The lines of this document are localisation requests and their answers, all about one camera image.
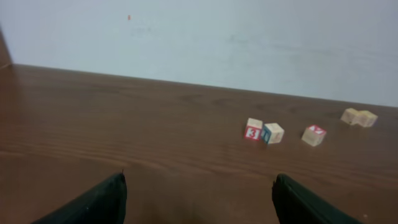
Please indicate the wooden block blue letter side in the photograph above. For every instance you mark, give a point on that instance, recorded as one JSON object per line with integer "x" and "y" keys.
{"x": 272, "y": 133}

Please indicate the wooden block red top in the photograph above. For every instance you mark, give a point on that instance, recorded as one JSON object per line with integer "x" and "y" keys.
{"x": 314, "y": 135}

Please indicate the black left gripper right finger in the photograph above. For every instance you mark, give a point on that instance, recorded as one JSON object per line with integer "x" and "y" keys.
{"x": 294, "y": 203}

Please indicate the wooden block red number 3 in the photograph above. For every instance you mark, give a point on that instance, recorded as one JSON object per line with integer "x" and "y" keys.
{"x": 253, "y": 129}

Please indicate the yellow wooden block right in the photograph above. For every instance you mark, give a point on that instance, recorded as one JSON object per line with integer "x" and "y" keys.
{"x": 367, "y": 119}

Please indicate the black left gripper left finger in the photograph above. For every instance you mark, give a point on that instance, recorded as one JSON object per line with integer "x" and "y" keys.
{"x": 104, "y": 203}

